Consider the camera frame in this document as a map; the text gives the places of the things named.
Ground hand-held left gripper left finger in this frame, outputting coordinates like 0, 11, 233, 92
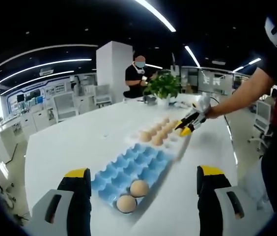
31, 168, 92, 236

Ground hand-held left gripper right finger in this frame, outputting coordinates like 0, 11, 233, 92
196, 165, 253, 236

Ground cluster of brown eggs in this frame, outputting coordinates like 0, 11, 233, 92
138, 117, 178, 146

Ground single brown egg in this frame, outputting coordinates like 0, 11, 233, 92
130, 179, 150, 198
116, 195, 137, 214

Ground blue egg tray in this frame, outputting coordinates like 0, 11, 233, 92
90, 144, 175, 216

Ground white foam tray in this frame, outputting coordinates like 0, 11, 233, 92
125, 114, 193, 162

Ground white and blue device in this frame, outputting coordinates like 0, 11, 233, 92
171, 100, 193, 109

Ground green potted plant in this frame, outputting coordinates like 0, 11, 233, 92
142, 70, 181, 108

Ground grey object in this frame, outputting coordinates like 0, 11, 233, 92
143, 95, 158, 106

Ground short ceiling light strip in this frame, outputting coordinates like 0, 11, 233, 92
184, 45, 200, 67

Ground white table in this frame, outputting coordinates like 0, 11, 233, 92
24, 94, 242, 236

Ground white counter with cabinets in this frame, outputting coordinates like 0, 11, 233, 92
0, 108, 55, 158

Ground white mesh office chair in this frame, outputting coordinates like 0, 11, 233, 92
94, 84, 112, 108
53, 92, 80, 123

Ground white chest-worn device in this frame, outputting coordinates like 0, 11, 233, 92
264, 15, 277, 49

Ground bright ceiling light strip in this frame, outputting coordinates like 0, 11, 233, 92
137, 0, 177, 32

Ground curved ceiling light strip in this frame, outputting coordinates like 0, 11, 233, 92
0, 70, 75, 96
0, 58, 93, 86

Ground blue wall display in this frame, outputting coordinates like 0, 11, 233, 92
7, 82, 72, 114

